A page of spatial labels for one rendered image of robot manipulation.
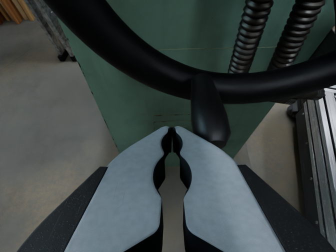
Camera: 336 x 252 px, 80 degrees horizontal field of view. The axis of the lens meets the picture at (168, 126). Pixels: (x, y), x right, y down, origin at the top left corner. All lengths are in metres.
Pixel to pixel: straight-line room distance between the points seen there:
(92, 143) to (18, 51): 0.83
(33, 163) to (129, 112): 0.62
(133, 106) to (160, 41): 0.18
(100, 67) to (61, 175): 0.63
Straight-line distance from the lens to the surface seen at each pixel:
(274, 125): 1.10
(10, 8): 1.79
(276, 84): 0.20
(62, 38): 1.28
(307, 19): 0.25
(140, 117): 0.53
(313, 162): 0.89
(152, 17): 0.34
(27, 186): 1.01
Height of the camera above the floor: 0.82
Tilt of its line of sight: 58 degrees down
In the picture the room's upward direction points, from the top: 2 degrees clockwise
